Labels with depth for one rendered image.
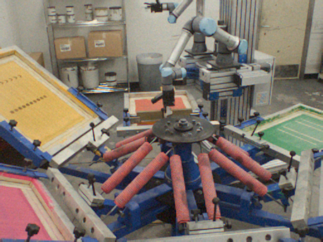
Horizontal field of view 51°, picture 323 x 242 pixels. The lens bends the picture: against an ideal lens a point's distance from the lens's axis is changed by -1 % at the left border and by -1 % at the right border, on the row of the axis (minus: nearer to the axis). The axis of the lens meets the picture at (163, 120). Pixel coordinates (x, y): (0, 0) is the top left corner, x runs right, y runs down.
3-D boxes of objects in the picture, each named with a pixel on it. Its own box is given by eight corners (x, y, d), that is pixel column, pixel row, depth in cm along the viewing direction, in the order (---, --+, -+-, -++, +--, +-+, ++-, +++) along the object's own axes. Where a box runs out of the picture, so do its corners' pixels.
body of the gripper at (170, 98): (175, 107, 246) (175, 91, 241) (163, 108, 245) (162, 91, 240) (173, 103, 253) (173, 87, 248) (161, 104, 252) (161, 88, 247)
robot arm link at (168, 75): (175, 68, 237) (165, 70, 232) (175, 84, 242) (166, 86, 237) (168, 66, 243) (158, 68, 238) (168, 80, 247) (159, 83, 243)
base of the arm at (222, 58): (228, 59, 299) (228, 48, 295) (236, 63, 286) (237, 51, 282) (212, 61, 295) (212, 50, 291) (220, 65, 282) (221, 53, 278)
